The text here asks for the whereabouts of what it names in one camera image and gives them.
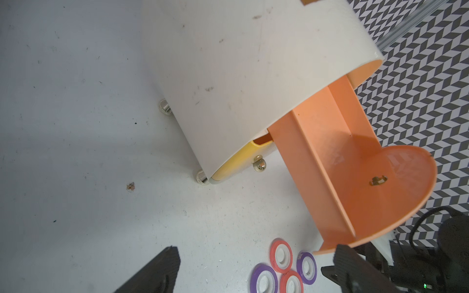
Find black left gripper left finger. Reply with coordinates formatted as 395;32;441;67
115;246;181;293

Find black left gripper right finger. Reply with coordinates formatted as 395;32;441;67
321;244;399;293

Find purple tape roll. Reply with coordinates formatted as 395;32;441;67
296;251;318;285
249;263;278;293

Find orange top drawer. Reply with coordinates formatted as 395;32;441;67
268;76;437;255

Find yellow drawer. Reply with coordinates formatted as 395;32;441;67
211;133;276;182

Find white round drawer cabinet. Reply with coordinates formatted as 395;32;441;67
142;1;384;177

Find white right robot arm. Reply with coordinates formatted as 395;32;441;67
354;206;469;293

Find red tape roll lower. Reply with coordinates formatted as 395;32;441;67
279;271;304;293

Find red tape roll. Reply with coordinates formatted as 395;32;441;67
269;238;293;273
279;271;304;293

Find red tape roll upper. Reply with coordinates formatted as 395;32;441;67
269;238;293;273

